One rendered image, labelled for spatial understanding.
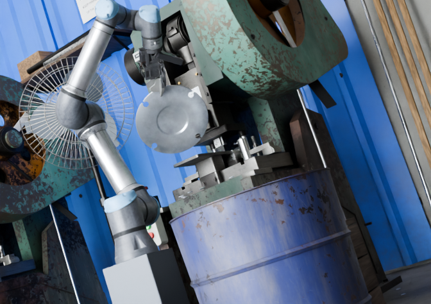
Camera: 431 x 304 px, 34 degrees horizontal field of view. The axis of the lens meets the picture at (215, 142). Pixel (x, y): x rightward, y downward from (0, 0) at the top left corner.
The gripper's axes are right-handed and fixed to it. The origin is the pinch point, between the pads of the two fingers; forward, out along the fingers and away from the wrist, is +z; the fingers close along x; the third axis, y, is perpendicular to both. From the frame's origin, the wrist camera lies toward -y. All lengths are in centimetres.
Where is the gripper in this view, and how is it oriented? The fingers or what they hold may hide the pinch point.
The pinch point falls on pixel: (161, 92)
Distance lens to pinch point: 279.6
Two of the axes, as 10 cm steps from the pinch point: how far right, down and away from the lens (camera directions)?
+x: 4.1, 4.8, -7.7
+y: -9.1, 2.5, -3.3
